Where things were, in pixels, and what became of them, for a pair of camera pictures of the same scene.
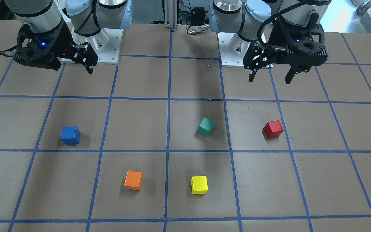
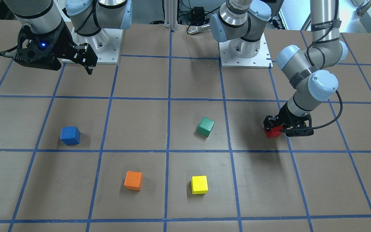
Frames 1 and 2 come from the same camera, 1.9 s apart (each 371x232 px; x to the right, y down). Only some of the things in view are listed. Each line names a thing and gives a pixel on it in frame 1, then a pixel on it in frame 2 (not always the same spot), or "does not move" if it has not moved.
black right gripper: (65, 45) does not move
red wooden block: (273, 129) does not move
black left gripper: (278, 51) to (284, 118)
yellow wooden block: (199, 185) does not move
